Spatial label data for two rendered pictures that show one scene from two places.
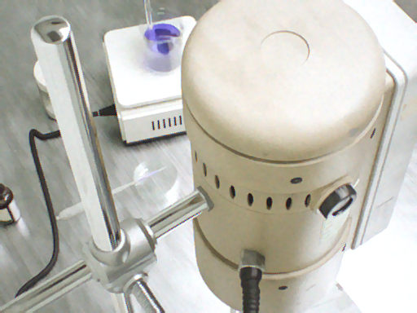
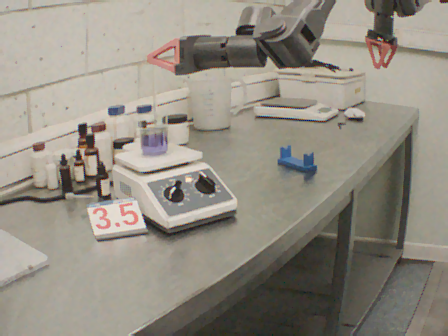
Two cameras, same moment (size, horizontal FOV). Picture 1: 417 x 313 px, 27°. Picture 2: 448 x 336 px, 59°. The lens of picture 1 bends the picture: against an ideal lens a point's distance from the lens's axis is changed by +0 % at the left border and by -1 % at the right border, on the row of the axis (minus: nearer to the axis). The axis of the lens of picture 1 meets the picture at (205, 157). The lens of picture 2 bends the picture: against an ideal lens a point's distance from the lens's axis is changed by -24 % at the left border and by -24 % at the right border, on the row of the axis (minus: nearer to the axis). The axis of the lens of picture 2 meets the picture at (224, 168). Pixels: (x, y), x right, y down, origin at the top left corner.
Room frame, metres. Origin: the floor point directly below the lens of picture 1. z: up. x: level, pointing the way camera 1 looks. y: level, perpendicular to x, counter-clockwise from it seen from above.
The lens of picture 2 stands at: (0.43, -0.74, 1.03)
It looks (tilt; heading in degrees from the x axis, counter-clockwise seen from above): 15 degrees down; 66
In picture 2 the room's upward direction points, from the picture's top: 3 degrees counter-clockwise
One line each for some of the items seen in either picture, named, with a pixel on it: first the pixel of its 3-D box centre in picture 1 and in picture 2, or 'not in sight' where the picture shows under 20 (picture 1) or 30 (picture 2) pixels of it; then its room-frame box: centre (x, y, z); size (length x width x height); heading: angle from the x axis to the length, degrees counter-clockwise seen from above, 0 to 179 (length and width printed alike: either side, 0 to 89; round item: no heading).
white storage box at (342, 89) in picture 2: not in sight; (325, 85); (1.63, 0.85, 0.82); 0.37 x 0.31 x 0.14; 31
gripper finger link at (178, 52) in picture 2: not in sight; (174, 55); (0.71, 0.04, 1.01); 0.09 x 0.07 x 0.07; 134
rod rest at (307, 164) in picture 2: not in sight; (297, 157); (0.99, 0.12, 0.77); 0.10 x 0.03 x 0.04; 96
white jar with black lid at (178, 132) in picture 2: not in sight; (175, 129); (0.86, 0.48, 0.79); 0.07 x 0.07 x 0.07
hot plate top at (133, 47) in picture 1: (157, 60); (155, 156); (0.67, 0.05, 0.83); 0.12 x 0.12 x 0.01; 10
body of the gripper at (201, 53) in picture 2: not in sight; (211, 52); (0.75, -0.02, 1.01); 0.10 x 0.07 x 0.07; 43
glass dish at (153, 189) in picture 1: (155, 180); (92, 207); (0.54, 0.06, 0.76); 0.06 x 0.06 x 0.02
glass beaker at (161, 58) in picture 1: (164, 42); (153, 133); (0.67, 0.04, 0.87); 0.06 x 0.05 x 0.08; 65
